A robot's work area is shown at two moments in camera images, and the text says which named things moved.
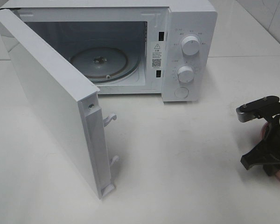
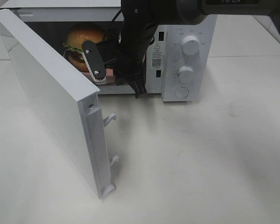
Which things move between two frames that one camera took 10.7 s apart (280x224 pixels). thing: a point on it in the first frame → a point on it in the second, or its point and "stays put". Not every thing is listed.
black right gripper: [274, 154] → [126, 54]
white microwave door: [70, 101] stays put
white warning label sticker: [157, 55] stays put
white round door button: [181, 92] stays put
